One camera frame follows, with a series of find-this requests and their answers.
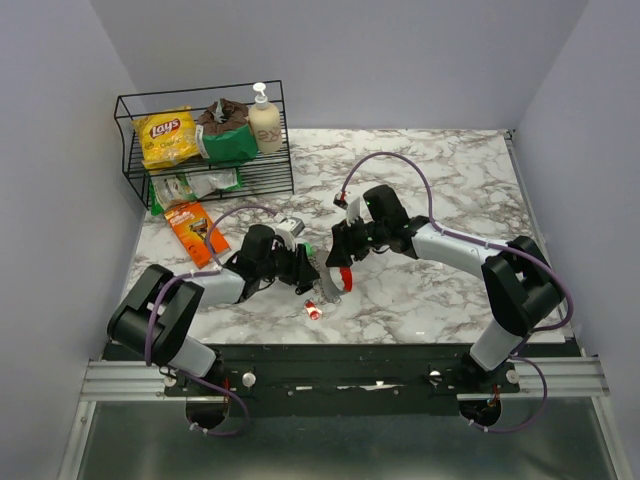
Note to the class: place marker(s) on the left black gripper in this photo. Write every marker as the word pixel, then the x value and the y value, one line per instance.
pixel 306 272

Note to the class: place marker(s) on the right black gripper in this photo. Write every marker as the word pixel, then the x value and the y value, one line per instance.
pixel 344 243

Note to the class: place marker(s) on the metal key organizer red handle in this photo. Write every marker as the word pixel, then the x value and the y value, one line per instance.
pixel 328 286

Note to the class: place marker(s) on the key red tag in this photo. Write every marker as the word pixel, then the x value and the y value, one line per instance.
pixel 313 311

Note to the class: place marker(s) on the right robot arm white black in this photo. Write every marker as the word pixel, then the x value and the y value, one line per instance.
pixel 521 287

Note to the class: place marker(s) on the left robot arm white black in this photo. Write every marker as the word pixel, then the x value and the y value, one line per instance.
pixel 155 316

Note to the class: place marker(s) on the black key tag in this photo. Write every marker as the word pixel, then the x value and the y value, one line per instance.
pixel 302 289

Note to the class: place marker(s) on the green key tag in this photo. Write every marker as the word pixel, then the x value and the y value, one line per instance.
pixel 309 248

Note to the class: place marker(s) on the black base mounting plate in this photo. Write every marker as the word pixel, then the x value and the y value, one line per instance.
pixel 329 380

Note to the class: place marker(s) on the orange Gillette razor package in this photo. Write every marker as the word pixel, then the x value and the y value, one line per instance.
pixel 191 224

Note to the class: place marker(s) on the cream soap pump bottle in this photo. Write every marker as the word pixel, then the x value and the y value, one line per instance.
pixel 264 120

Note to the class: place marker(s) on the green brown snack bag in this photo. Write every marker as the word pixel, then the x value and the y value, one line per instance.
pixel 223 133

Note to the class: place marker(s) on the green white snack packet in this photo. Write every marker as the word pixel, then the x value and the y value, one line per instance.
pixel 169 191

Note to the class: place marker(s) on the yellow Lays chips bag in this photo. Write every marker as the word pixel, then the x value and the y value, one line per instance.
pixel 167 138

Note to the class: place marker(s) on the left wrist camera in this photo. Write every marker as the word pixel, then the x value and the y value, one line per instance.
pixel 288 230

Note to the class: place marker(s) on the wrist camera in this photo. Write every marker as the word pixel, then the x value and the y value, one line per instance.
pixel 351 205
pixel 288 230

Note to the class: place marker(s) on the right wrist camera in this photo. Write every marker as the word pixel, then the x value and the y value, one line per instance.
pixel 351 205

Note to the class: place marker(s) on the black wire shelf rack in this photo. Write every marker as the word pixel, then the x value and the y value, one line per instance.
pixel 265 174

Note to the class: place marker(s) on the aluminium rail frame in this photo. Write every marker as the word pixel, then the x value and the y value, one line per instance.
pixel 132 381

